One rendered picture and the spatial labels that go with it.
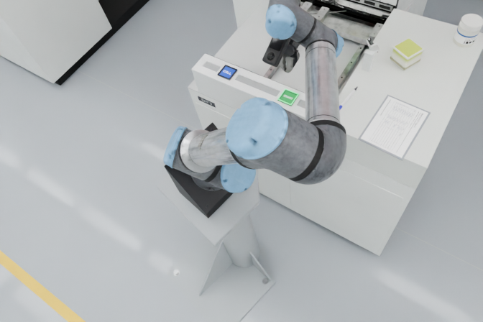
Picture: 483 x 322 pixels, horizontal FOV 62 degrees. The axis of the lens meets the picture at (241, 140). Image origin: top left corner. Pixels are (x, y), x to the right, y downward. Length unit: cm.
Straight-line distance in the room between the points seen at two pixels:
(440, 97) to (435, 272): 103
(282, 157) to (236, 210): 68
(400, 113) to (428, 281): 105
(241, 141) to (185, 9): 277
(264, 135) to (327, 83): 28
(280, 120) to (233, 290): 152
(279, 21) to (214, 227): 71
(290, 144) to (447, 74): 94
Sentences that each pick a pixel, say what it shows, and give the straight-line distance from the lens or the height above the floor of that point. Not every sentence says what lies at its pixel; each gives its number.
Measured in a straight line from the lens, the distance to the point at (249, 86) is 148.
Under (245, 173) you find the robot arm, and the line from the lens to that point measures 114.
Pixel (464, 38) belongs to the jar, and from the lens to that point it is 164.
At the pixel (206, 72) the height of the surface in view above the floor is 96.
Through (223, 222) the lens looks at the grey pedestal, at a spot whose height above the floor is 82.
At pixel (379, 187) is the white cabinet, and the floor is 73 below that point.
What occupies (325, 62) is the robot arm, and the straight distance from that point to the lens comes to 98.
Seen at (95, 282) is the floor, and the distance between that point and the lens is 238.
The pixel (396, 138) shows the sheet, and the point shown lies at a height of 97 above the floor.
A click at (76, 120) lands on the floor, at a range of 298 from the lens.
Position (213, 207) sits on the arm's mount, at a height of 86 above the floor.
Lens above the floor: 208
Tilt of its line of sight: 57 degrees down
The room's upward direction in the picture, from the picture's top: 13 degrees counter-clockwise
